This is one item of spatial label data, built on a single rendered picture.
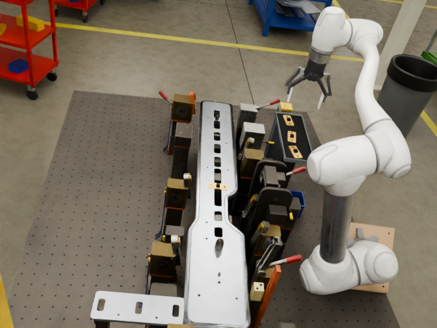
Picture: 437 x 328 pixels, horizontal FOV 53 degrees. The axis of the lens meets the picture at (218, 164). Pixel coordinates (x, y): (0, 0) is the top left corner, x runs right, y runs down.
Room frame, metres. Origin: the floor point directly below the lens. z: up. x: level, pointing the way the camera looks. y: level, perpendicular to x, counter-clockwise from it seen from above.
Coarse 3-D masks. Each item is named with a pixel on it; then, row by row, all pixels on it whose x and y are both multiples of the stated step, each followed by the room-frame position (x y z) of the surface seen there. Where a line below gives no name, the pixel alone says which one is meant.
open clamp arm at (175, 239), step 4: (172, 236) 1.00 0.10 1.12; (176, 236) 1.00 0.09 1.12; (172, 240) 0.98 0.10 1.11; (176, 240) 0.99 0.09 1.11; (172, 244) 0.98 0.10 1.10; (176, 244) 0.98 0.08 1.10; (180, 244) 1.00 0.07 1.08; (172, 248) 0.98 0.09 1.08; (176, 248) 0.98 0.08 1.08; (176, 252) 0.98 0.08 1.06; (180, 252) 1.01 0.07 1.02; (176, 256) 0.98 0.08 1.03; (180, 256) 1.00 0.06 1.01; (176, 260) 0.98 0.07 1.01; (180, 260) 0.99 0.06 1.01; (176, 264) 0.98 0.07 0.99; (180, 264) 0.99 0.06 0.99
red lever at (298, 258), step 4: (292, 256) 1.01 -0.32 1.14; (296, 256) 1.00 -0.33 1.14; (300, 256) 1.00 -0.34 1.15; (280, 260) 1.00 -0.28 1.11; (284, 260) 1.00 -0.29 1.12; (288, 260) 0.99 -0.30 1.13; (292, 260) 0.99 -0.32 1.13; (296, 260) 0.99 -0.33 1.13; (300, 260) 0.99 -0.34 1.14; (272, 264) 0.99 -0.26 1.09; (276, 264) 0.99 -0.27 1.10; (280, 264) 0.99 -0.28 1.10; (284, 264) 0.99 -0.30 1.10; (268, 268) 0.98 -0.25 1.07
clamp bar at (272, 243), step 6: (270, 240) 0.98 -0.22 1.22; (276, 240) 1.00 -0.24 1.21; (270, 246) 1.00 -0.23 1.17; (276, 246) 0.97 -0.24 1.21; (270, 252) 0.98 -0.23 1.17; (276, 252) 0.97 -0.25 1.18; (264, 258) 1.00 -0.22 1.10; (270, 258) 0.97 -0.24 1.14; (258, 264) 1.00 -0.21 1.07; (264, 264) 0.97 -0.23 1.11; (264, 270) 0.97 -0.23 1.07
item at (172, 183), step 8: (168, 184) 1.33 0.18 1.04; (176, 184) 1.34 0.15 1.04; (184, 184) 1.35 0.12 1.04; (168, 192) 1.31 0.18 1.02; (176, 192) 1.31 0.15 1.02; (184, 192) 1.32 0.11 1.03; (168, 200) 1.31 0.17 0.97; (176, 200) 1.32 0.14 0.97; (184, 200) 1.32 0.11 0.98; (168, 208) 1.32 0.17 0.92; (176, 208) 1.32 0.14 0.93; (184, 208) 1.32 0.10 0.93; (168, 216) 1.32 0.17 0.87; (176, 216) 1.32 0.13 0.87; (168, 224) 1.32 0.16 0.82; (176, 224) 1.32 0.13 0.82; (160, 232) 1.33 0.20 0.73
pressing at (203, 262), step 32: (224, 128) 1.88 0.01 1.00; (224, 160) 1.62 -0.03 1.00; (224, 192) 1.40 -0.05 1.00; (192, 224) 1.18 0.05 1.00; (224, 224) 1.22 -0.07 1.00; (192, 256) 1.02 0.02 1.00; (224, 256) 1.05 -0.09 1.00; (192, 288) 0.89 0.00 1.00; (224, 288) 0.92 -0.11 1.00; (192, 320) 0.77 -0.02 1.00; (224, 320) 0.80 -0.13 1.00
